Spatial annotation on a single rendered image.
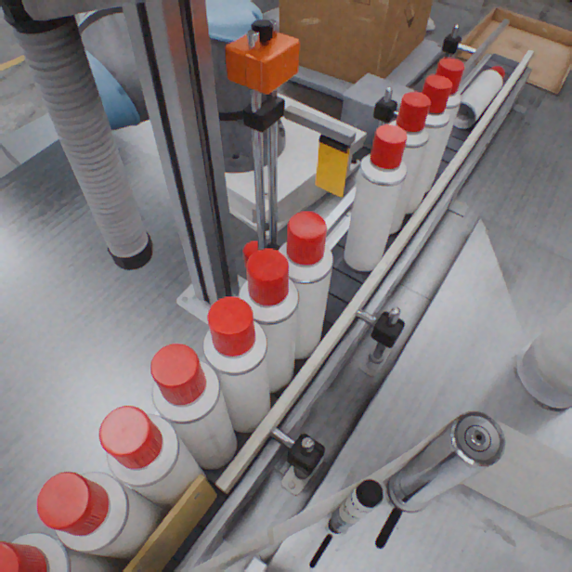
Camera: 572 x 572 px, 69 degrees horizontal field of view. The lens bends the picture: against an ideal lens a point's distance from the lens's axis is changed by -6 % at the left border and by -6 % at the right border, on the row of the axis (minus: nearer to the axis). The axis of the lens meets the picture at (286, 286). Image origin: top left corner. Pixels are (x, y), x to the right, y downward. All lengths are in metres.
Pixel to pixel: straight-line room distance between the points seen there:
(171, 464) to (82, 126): 0.22
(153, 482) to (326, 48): 0.89
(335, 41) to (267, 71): 0.66
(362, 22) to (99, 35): 0.52
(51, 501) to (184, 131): 0.29
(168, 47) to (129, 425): 0.26
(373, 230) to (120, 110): 0.36
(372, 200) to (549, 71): 0.89
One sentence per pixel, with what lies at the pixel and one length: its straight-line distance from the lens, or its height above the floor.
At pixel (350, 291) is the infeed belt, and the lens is 0.58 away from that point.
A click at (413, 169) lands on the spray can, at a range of 0.57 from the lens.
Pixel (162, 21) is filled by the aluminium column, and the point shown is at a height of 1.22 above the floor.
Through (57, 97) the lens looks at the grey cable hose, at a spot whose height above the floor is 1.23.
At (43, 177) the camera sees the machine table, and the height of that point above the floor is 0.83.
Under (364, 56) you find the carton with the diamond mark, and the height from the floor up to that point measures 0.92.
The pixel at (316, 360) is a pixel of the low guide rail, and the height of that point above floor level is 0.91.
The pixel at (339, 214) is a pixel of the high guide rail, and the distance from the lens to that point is 0.55.
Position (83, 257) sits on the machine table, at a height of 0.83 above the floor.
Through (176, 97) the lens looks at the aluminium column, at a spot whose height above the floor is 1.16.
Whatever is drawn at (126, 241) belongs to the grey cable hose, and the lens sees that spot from 0.34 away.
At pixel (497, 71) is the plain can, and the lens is 1.04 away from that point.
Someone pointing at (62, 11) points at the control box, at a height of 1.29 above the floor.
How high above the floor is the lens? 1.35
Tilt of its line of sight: 55 degrees down
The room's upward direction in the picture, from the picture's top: 1 degrees clockwise
